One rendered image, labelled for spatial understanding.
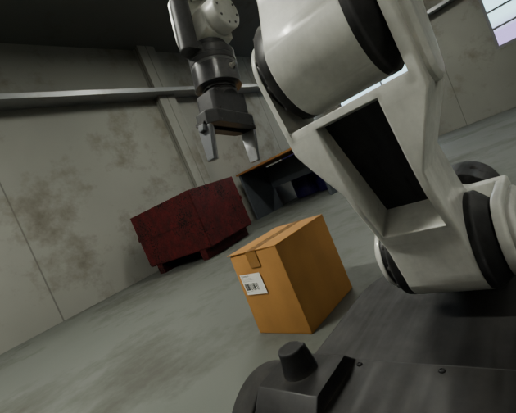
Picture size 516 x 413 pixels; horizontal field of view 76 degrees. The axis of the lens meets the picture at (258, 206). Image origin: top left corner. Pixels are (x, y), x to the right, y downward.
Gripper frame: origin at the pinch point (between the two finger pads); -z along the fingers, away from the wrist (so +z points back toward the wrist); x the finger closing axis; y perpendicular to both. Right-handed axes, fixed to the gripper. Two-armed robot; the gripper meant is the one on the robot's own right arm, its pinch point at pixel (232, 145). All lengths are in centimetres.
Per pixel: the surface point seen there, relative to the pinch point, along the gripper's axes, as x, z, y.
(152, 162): -213, 119, -363
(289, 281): -36, -33, -24
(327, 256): -58, -30, -22
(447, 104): -754, 160, -80
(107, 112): -164, 190, -367
